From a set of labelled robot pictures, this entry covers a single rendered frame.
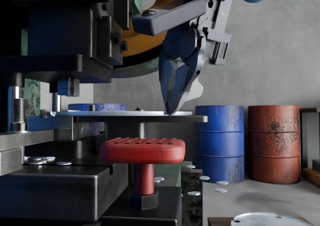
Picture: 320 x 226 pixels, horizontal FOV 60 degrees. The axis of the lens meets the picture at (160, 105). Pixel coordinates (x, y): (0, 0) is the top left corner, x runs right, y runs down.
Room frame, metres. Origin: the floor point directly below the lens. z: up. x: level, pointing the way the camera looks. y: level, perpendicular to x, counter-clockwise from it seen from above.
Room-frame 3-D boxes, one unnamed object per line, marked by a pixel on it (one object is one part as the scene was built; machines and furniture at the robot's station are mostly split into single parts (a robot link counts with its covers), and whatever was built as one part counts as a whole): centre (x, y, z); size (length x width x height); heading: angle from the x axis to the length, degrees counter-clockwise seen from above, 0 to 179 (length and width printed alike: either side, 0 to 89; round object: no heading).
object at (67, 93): (0.60, 0.19, 0.84); 0.05 x 0.03 x 0.04; 173
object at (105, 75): (0.60, 0.21, 0.86); 0.20 x 0.16 x 0.05; 173
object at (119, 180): (0.60, 0.20, 0.68); 0.45 x 0.30 x 0.06; 173
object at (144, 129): (0.58, 0.03, 0.72); 0.25 x 0.14 x 0.14; 83
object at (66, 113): (0.58, 0.08, 0.78); 0.29 x 0.29 x 0.01
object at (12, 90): (0.52, 0.28, 0.81); 0.02 x 0.02 x 0.14
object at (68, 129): (0.60, 0.20, 0.76); 0.15 x 0.09 x 0.05; 173
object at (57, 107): (0.69, 0.26, 0.81); 0.02 x 0.02 x 0.14
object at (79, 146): (0.60, 0.21, 0.72); 0.20 x 0.16 x 0.03; 173
